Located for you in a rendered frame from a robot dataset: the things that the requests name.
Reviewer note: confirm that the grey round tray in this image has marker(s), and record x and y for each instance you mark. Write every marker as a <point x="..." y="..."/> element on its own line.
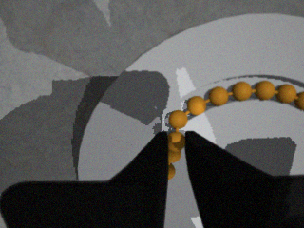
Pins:
<point x="267" y="134"/>

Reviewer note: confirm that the amber bead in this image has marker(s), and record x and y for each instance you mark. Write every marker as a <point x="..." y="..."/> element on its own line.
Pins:
<point x="176" y="141"/>
<point x="218" y="96"/>
<point x="171" y="171"/>
<point x="265" y="90"/>
<point x="178" y="119"/>
<point x="241" y="91"/>
<point x="286" y="93"/>
<point x="173" y="156"/>
<point x="196" y="105"/>
<point x="300" y="102"/>

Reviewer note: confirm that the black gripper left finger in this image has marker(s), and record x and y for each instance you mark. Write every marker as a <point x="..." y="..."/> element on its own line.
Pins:
<point x="133" y="198"/>

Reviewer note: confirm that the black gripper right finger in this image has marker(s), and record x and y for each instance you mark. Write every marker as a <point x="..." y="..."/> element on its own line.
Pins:
<point x="231" y="193"/>

